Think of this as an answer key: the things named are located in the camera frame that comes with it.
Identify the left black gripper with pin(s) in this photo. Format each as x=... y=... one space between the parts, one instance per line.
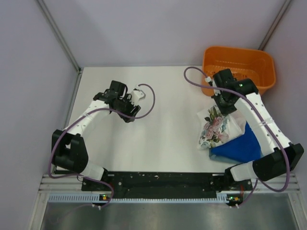
x=131 y=112

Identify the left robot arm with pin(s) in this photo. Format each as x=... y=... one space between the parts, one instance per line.
x=68 y=145

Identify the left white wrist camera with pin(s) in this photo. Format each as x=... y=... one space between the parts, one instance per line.
x=136 y=96

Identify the orange plastic basket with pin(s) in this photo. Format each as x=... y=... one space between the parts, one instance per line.
x=244 y=63

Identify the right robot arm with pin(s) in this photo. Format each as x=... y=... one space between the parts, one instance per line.
x=279 y=154

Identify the aluminium corner post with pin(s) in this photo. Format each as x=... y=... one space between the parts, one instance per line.
x=277 y=20
x=58 y=34

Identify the white floral t shirt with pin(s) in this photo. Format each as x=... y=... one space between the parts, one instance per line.
x=218 y=129

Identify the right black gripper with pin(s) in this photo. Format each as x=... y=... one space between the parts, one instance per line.
x=224 y=111

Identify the left aluminium corner post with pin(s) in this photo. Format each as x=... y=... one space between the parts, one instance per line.
x=58 y=34

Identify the right aluminium corner post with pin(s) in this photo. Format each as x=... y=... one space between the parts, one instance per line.
x=277 y=20

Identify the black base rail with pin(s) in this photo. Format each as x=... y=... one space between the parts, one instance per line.
x=160 y=185

